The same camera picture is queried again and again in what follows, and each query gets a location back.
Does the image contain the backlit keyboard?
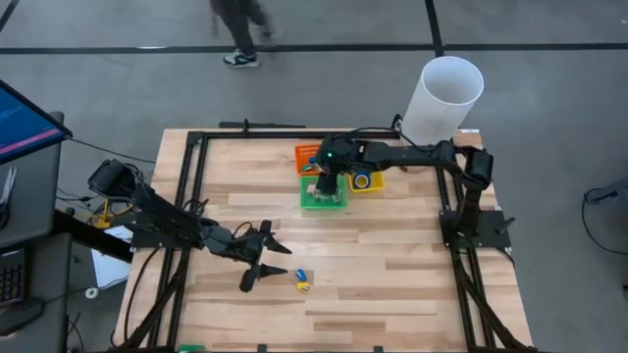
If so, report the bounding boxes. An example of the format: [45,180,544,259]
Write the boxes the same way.
[0,248,26,308]

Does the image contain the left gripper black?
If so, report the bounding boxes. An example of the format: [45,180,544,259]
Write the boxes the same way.
[203,220,293,294]

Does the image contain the yellow cable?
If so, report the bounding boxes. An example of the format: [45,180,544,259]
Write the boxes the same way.
[92,195,136,230]

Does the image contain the computer monitor blue screen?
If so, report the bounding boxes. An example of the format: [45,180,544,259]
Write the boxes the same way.
[0,79,74,166]

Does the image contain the white shade wooden base lamp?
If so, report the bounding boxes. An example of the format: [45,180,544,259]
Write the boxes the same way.
[392,55,486,175]

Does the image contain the black floor cable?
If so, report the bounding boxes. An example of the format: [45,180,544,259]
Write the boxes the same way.
[122,247,163,344]
[581,188,628,257]

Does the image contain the black desk bar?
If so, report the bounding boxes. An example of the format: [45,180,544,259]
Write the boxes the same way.
[51,209,134,264]

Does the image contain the black computer mouse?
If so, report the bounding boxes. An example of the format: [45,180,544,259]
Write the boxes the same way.
[0,297,45,337]

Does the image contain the white box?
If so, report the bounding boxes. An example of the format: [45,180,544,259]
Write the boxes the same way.
[90,224,133,290]

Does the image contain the orange plastic basket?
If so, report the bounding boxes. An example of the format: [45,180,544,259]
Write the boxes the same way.
[294,143,325,177]

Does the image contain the scissors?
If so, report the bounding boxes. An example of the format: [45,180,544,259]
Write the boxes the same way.
[0,165,19,207]

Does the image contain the green plastic basket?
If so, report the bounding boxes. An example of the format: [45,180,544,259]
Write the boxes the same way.
[299,175,349,212]

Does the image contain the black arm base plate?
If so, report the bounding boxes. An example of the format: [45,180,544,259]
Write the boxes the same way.
[130,223,202,250]
[439,210,512,250]

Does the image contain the dark grey desk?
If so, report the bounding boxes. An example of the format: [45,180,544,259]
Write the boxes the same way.
[0,232,75,353]

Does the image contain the person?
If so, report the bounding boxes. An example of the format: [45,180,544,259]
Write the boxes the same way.
[208,0,276,70]

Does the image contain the yellow plastic basket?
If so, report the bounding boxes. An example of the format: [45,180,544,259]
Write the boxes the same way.
[346,169,387,194]

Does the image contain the black monitor cable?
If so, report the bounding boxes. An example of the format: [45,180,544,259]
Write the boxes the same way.
[66,136,157,166]

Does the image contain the dark grey floor object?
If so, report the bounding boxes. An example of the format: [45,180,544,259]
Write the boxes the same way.
[583,176,628,207]

